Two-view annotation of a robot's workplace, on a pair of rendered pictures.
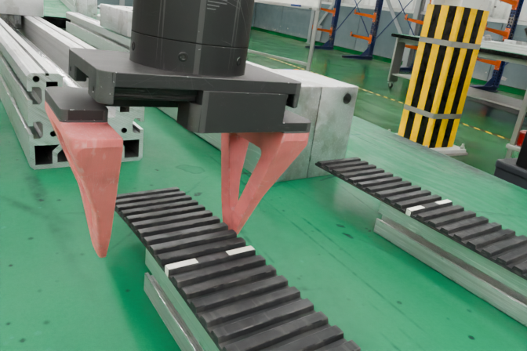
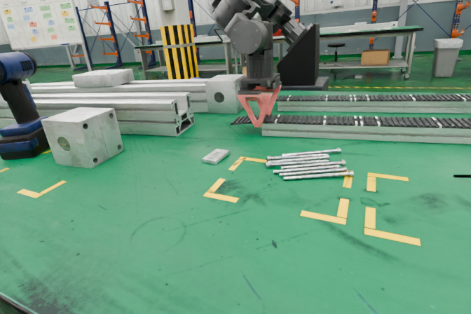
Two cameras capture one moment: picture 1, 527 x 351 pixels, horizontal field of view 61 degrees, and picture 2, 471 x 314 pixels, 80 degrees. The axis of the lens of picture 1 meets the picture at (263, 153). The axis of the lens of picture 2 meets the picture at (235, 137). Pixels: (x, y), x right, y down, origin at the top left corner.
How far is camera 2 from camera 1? 0.49 m
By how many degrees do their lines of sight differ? 32
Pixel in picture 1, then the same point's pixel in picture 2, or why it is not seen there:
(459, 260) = (303, 106)
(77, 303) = (256, 141)
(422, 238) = (291, 106)
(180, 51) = (269, 72)
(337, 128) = not seen: hidden behind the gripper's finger
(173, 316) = (280, 131)
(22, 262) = (230, 144)
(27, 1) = not seen: hidden behind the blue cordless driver
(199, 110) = (275, 83)
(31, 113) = (173, 116)
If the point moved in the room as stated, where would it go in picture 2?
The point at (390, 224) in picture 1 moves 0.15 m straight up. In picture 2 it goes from (281, 106) to (280, 51)
